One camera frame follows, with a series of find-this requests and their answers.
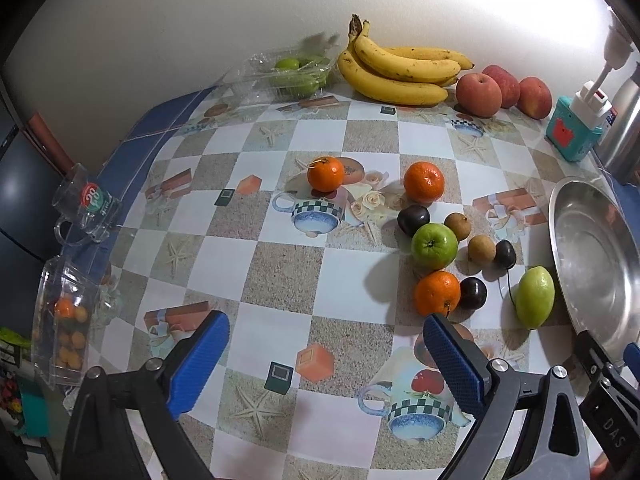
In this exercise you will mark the round green apple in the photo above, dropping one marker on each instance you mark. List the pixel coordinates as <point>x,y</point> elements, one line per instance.
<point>434,246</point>

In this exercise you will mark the white plug adapter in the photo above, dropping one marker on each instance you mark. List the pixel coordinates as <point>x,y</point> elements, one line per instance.
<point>590,104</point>

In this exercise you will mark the teal toy box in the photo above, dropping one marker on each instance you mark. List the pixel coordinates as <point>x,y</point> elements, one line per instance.
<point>569,134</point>

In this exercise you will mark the small stemmed orange tangerine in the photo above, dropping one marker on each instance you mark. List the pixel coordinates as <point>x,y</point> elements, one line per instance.
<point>326,174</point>

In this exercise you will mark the right red apple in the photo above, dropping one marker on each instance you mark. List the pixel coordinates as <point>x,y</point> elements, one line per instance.
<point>535,99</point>

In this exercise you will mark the large orange tangerine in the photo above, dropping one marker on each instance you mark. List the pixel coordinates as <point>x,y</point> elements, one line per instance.
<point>424,182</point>

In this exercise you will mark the clear box of kumquats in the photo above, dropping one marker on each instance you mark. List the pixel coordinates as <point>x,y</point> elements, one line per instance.
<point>65,302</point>

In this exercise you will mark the elongated green mango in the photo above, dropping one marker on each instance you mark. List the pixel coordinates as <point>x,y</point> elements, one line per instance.
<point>534,298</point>

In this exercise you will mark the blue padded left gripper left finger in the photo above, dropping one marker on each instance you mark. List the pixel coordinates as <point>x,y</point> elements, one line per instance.
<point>99,442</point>

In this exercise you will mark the steel round plate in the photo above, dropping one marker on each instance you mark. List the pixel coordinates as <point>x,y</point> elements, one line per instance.
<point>597,262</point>

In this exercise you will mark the red apple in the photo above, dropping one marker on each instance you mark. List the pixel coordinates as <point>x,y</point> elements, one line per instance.
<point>479,95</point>
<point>508,84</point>
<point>535,99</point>

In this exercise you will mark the steel kettle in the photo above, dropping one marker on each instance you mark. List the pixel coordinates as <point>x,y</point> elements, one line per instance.
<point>618,148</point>

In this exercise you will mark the clear box of limes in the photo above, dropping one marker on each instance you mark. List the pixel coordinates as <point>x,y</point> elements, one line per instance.
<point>289,74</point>

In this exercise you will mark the middle red apple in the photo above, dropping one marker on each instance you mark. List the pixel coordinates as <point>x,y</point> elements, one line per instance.
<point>508,84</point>

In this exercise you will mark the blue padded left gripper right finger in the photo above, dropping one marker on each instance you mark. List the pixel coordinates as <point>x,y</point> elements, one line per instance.
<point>552,443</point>

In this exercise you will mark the brown longan lower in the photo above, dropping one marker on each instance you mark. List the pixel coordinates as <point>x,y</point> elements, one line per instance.
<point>481,249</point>

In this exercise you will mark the dark plum with stem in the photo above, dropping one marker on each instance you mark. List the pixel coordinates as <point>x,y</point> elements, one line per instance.
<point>505,260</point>

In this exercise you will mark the yellow banana bunch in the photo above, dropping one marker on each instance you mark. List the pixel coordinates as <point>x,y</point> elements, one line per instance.
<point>405,76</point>

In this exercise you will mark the brown longan upper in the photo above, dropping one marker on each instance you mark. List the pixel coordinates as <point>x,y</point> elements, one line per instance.
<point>460,224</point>

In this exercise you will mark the front red apple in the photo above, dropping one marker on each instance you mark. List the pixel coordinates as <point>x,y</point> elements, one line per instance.
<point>479,95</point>

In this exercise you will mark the brown longan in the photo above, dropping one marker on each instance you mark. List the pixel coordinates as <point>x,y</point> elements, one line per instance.
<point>481,249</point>
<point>460,224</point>

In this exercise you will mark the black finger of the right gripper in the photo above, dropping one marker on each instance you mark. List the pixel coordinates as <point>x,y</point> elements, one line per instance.
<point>611,408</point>

